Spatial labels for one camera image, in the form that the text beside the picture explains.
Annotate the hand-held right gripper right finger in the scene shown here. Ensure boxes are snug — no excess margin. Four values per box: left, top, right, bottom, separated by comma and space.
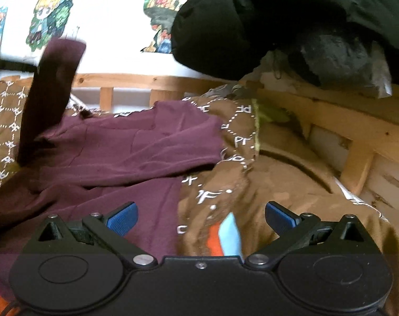
245, 200, 365, 269

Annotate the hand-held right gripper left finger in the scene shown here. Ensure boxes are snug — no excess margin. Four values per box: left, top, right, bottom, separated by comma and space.
38, 201, 155, 269

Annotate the maroon shirt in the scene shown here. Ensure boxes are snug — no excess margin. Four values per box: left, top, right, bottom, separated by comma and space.
0, 38, 224, 287

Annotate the brown printed blanket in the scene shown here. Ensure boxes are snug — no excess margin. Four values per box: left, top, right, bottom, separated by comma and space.
0, 76, 399, 316

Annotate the orange and blue cloth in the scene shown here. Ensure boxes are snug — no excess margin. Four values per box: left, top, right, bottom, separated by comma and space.
208, 212, 244, 257

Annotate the yellow-green cloth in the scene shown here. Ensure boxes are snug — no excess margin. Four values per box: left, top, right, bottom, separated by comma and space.
254, 100, 292, 152

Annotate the orange pink cloth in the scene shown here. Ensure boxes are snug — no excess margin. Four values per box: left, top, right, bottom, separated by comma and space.
0, 281, 22, 316

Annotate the grey fuzzy cloth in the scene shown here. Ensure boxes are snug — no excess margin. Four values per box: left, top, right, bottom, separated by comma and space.
285, 26, 394, 97

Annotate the black puffy jacket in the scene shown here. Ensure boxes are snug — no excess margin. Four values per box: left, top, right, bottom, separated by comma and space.
171, 0, 399, 81

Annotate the wooden bed frame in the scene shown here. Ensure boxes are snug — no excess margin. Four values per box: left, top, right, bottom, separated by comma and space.
0, 72, 399, 205

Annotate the colourful cartoon group wall poster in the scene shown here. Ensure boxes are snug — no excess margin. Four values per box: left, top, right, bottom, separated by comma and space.
140, 0, 210, 54

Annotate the blond cartoon character wall poster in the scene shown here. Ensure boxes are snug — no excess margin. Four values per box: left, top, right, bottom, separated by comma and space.
25, 0, 78, 53

